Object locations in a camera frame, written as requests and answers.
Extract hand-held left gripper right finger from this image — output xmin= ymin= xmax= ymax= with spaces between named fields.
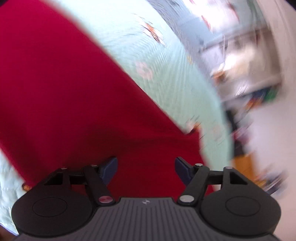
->
xmin=175 ymin=157 xmax=249 ymax=206

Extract colourful toy pile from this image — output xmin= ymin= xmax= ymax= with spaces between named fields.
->
xmin=245 ymin=86 xmax=280 ymax=109

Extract red knit garment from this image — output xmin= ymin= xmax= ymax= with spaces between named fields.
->
xmin=0 ymin=0 xmax=214 ymax=197

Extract mint quilted bedspread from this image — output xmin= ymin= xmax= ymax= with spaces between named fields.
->
xmin=0 ymin=0 xmax=234 ymax=235

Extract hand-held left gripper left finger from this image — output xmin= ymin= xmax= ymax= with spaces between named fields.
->
xmin=44 ymin=157 xmax=118 ymax=206

